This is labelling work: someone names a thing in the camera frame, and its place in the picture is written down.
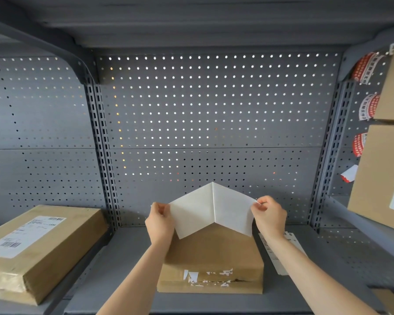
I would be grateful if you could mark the person's left hand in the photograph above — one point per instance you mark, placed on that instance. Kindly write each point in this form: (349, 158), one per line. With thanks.
(159, 228)

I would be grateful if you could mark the person's right hand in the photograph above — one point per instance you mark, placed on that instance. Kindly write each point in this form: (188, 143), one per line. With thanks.
(272, 218)

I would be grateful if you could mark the person's right thumb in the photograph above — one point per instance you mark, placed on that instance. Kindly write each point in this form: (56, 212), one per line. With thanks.
(257, 210)

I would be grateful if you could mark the person's left thumb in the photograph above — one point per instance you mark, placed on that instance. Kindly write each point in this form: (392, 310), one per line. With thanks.
(165, 211)

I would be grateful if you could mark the white paper sheet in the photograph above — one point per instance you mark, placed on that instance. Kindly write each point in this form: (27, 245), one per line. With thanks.
(213, 209)

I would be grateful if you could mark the person's left forearm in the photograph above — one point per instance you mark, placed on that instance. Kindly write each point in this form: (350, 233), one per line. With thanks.
(134, 278)

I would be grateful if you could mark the person's right forearm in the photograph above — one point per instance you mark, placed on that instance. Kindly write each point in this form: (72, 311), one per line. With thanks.
(312, 278)

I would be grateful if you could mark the white shipping label strip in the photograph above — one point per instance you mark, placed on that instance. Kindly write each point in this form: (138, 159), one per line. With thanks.
(275, 259)

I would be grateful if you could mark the small brown cardboard box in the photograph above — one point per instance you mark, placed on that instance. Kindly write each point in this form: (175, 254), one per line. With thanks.
(213, 259)

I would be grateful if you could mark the grey slotted shelf upright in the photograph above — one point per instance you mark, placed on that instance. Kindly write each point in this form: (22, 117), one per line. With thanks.
(331, 154)
(103, 154)

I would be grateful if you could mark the white tag with red edge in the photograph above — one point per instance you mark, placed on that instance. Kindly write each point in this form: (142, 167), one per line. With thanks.
(349, 173)

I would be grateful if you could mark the large cardboard box with label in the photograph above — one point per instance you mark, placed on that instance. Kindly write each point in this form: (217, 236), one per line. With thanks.
(377, 180)

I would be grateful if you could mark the taped cardboard box with label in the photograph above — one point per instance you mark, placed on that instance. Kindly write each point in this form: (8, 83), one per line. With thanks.
(42, 249)

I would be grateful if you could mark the cardboard box corner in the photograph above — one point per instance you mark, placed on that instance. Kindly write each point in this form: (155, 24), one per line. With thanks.
(392, 301)

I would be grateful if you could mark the grey metal overhead shelf board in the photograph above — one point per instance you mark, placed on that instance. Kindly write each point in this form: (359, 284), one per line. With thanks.
(197, 19)

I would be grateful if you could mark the grey metal shelf bracket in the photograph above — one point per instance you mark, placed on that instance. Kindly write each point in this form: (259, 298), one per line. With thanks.
(46, 36)
(364, 42)

